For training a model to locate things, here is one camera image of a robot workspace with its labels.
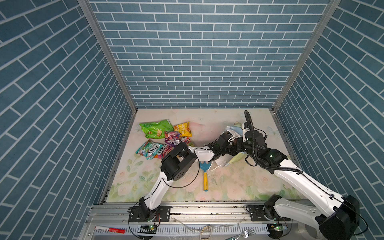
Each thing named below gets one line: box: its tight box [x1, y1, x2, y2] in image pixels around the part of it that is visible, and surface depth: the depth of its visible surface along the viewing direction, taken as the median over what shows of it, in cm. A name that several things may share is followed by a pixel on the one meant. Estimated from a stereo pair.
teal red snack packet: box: [135, 140, 165, 160], surface depth 95 cm
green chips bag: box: [139, 119, 174, 139], surface depth 101 cm
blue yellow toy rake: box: [199, 161, 211, 192], surface depth 86 cm
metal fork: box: [226, 228, 256, 240], surface depth 70 cm
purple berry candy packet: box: [164, 131, 182, 147], surface depth 97 cm
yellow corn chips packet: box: [173, 121, 193, 137], surface depth 107 cm
